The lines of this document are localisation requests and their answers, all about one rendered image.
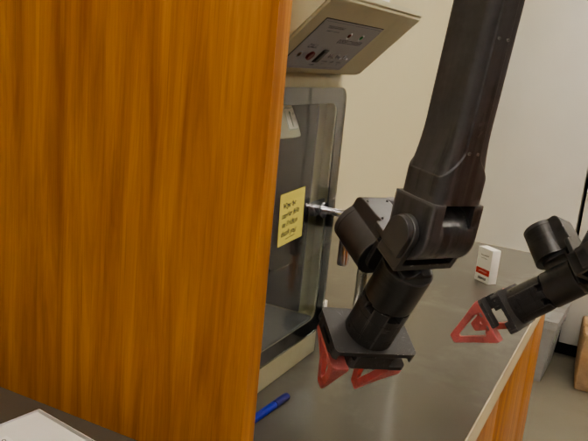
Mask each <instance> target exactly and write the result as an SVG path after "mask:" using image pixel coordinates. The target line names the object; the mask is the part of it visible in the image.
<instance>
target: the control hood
mask: <svg viewBox="0 0 588 441"><path fill-rule="evenodd" d="M421 17H422V14H420V11H416V10H412V9H409V8H406V7H402V6H400V5H397V4H394V3H389V2H386V1H383V0H292V9H291V19H290V37H289V48H288V54H289V53H291V52H292V51H293V50H294V49H295V48H296V47H297V46H298V45H299V44H300V43H301V42H302V41H303V40H304V39H305V38H306V37H307V36H308V35H309V34H310V33H312V32H313V31H314V30H315V29H316V28H317V27H318V26H319V25H320V24H321V23H322V22H323V21H324V20H325V19H326V18H334V19H338V20H343V21H347V22H352V23H356V24H360V25H368V26H373V27H376V28H381V29H384V30H383V31H382V32H381V33H380V34H379V35H378V36H377V37H375V38H374V39H373V40H372V41H371V42H370V43H369V44H368V45H366V46H365V47H364V48H363V49H362V50H361V51H360V52H358V53H357V54H356V55H355V56H354V57H353V58H352V59H351V60H349V61H348V62H347V63H346V64H345V65H344V66H343V67H342V68H341V69H340V70H329V69H312V68H295V67H286V73H308V74H351V75H356V74H360V73H361V72H362V71H363V70H364V69H365V68H367V67H368V66H369V65H370V64H371V63H372V62H374V61H375V60H376V59H377V58H378V57H379V56H380V55H382V54H383V53H384V52H385V51H386V50H387V49H389V48H390V47H391V46H392V45H393V44H394V43H395V42H396V41H397V40H398V39H399V38H400V37H401V36H403V35H404V34H405V33H406V32H407V31H408V30H410V29H411V28H412V27H413V26H414V25H415V24H416V23H418V22H419V21H420V18H421Z"/></svg>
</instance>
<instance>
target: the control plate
mask: <svg viewBox="0 0 588 441"><path fill-rule="evenodd" d="M383 30H384V29H381V28H376V27H373V26H368V25H364V24H356V23H352V22H347V21H343V20H338V19H334V18H329V17H327V18H326V19H325V20H324V21H323V22H322V23H321V24H320V25H319V26H318V27H317V28H316V29H315V30H314V31H313V32H312V33H310V34H309V35H308V36H307V37H306V38H305V39H304V40H303V41H302V42H301V43H300V44H299V45H298V46H297V47H296V48H295V49H294V50H293V51H292V52H291V53H289V54H288V58H287V67H295V68H312V69H329V70H340V69H341V68H342V67H343V66H344V65H345V64H346V63H347V62H348V61H349V60H351V59H352V58H353V57H354V56H355V55H356V54H357V53H359V52H360V51H361V50H362V49H363V48H364V47H365V46H366V45H368V44H369V43H370V42H371V41H372V40H373V39H374V38H375V37H377V36H378V35H379V34H380V33H381V32H382V31H383ZM351 33H352V34H353V35H352V36H351V37H350V38H348V39H346V37H347V36H348V35H349V34H351ZM363 35H364V36H365V37H364V38H363V39H362V40H360V41H358V39H359V38H360V37H361V36H363ZM324 50H330V51H329V52H328V53H327V54H326V55H325V56H324V57H323V58H322V59H321V60H320V61H319V62H317V63H316V62H312V61H313V60H314V59H315V58H316V57H317V56H318V55H319V54H321V53H322V52H323V51H324ZM301 51H302V52H303V53H302V54H301V55H300V56H298V57H296V55H297V54H298V53H299V52H301ZM310 52H315V55H314V57H313V58H311V59H309V60H306V59H305V56H306V55H307V54H308V53H310ZM332 53H333V59H330V58H329V59H328V56H329V55H330V54H332ZM339 54H340V57H341V59H335V57H336V56H337V55H339ZM346 55H347V60H344V59H342V58H343V57H344V56H346Z"/></svg>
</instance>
